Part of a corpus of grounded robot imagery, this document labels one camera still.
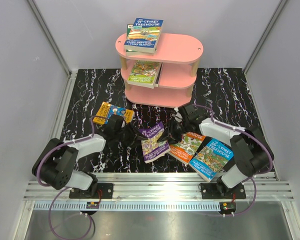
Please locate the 78-storey treehouse orange book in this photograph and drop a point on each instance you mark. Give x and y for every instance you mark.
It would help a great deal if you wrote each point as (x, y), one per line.
(185, 150)

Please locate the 52-storey treehouse purple book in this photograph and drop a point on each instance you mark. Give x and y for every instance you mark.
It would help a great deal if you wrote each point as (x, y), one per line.
(151, 149)

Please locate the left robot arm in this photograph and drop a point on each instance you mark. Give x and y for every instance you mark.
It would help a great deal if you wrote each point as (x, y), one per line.
(55, 165)

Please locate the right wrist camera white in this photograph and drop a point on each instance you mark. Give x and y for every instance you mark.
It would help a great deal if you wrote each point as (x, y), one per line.
(176, 116)

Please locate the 26-storey treehouse blue book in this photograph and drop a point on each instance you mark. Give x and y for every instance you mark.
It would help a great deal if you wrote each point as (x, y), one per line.
(211, 159)

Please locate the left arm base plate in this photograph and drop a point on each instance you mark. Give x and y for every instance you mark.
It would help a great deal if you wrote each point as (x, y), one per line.
(100, 190)

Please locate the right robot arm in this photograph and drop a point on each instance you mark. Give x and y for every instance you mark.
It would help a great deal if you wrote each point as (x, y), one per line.
(247, 147)

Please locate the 65-storey treehouse green book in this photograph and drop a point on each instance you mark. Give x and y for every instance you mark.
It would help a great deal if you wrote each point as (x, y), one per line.
(145, 74)

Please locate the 130-storey treehouse orange book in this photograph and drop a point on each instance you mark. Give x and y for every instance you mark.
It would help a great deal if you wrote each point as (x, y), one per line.
(106, 110)

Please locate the aluminium mounting rail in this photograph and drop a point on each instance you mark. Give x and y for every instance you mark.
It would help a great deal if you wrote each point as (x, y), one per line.
(156, 192)

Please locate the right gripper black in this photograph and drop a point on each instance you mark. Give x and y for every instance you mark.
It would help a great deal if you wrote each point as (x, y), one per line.
(172, 135)

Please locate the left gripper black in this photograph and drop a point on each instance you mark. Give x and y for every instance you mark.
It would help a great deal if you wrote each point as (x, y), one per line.
(135, 135)

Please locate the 91-storey treehouse blue book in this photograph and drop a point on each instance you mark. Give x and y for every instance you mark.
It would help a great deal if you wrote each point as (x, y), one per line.
(144, 35)

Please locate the pink three-tier shelf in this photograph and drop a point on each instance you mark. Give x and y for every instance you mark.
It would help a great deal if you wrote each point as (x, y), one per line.
(180, 55)

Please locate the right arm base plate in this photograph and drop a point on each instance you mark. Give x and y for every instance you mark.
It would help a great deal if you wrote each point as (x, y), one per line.
(209, 191)

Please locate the dark brown paperback book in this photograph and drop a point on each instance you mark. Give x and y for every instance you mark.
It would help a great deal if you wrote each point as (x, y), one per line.
(156, 84)

